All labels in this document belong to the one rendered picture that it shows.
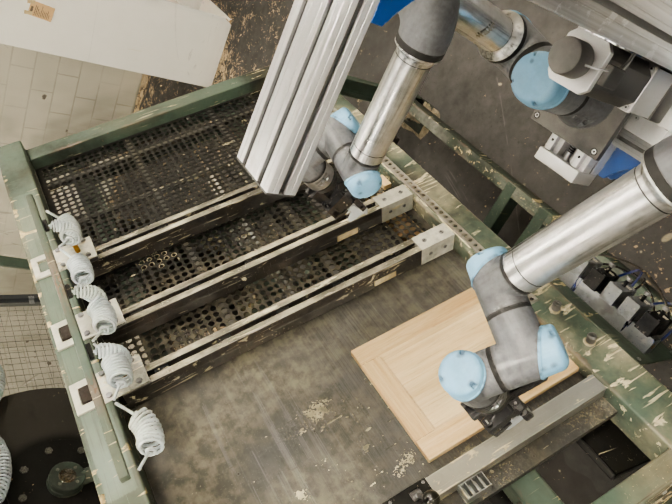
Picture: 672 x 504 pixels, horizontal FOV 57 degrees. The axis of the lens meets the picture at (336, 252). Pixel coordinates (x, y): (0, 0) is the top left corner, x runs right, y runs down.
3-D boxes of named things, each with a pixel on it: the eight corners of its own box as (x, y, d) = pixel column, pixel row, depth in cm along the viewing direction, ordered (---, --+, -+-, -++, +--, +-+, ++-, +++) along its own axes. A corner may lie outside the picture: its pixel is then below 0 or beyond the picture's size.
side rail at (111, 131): (285, 92, 279) (281, 70, 271) (41, 181, 247) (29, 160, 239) (277, 84, 284) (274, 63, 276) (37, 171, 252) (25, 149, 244)
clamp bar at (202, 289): (415, 212, 211) (417, 156, 193) (72, 371, 176) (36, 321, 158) (399, 196, 217) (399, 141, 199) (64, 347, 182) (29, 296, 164)
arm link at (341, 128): (375, 147, 139) (336, 176, 142) (354, 115, 145) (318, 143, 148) (360, 131, 133) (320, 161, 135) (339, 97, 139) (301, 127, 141)
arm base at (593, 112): (581, 55, 149) (559, 45, 143) (631, 81, 139) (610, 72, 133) (547, 111, 156) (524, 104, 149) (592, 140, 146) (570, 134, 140)
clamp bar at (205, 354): (457, 253, 197) (463, 197, 179) (92, 435, 161) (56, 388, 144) (438, 234, 203) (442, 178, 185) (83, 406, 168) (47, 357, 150)
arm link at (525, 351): (539, 297, 94) (472, 324, 98) (570, 367, 90) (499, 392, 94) (546, 305, 101) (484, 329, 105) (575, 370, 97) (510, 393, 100)
